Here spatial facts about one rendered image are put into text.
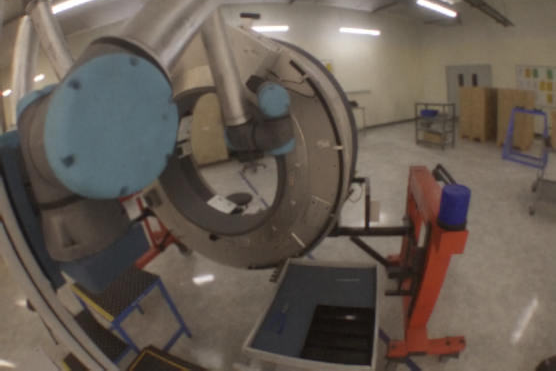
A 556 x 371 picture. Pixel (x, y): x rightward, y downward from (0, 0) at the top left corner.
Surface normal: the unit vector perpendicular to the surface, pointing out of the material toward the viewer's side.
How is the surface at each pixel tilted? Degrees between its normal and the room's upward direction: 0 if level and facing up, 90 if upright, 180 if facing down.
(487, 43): 90
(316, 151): 90
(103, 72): 93
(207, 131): 90
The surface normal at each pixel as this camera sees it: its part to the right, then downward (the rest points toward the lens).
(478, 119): -0.93, 0.21
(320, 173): -0.32, 0.30
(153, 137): 0.90, 0.07
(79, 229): 0.58, -0.22
